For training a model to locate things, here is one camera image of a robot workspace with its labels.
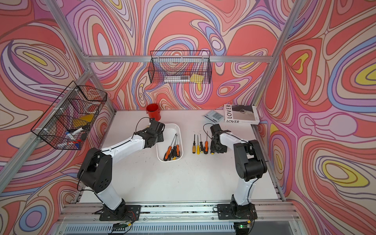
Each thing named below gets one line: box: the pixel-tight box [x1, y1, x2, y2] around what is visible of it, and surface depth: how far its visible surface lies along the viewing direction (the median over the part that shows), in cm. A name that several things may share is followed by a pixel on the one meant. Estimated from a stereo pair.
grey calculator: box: [203, 110, 224, 124], surface depth 117 cm
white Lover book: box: [224, 103, 260, 125], surface depth 114 cm
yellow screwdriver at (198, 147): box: [196, 134, 201, 155], surface depth 98 cm
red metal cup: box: [145, 103, 162, 122], surface depth 111 cm
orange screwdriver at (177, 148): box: [175, 134, 181, 158], surface depth 95 cm
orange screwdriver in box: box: [163, 133, 178, 162], surface depth 92 cm
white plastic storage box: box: [156, 123, 184, 162], surface depth 97 cm
